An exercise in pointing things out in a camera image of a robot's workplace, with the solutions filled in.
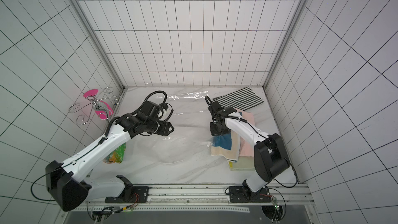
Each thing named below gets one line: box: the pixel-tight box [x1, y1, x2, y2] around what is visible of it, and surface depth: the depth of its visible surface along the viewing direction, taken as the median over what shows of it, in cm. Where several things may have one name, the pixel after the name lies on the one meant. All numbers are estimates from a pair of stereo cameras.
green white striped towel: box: [212, 86, 265, 111], surface depth 112 cm
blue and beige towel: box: [210, 129, 241, 163], surface depth 83 cm
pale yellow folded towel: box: [228, 156, 255, 171], surface depth 83 cm
